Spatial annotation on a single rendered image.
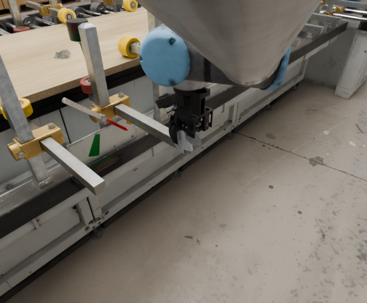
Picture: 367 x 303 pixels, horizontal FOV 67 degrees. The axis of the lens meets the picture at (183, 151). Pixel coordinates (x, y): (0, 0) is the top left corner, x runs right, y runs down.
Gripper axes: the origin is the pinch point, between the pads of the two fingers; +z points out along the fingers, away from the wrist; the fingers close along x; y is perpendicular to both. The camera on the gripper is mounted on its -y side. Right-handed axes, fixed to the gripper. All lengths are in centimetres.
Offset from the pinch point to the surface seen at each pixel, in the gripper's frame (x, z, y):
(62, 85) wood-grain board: -8.2, -6.7, -48.1
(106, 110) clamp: -4.5, -2.9, -28.6
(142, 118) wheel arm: -0.3, -3.3, -16.3
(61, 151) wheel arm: -24.9, -2.8, -20.2
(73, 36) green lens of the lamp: -6.9, -25.0, -34.8
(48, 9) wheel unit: 33, -13, -137
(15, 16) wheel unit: 15, -12, -138
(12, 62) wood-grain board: -11, -7, -81
